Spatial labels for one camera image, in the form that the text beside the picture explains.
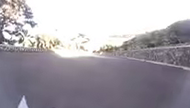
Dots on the dark grey asphalt road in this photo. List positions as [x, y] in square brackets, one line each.
[90, 86]

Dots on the row of bushes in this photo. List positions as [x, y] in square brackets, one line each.
[45, 42]

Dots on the pale kerb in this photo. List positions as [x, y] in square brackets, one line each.
[182, 67]

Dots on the overgrown hillside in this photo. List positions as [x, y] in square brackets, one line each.
[185, 32]

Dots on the large leafy tree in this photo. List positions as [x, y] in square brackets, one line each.
[3, 14]

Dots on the low stone wall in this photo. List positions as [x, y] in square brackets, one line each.
[9, 48]

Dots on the grey stone retaining wall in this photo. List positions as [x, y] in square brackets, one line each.
[183, 55]

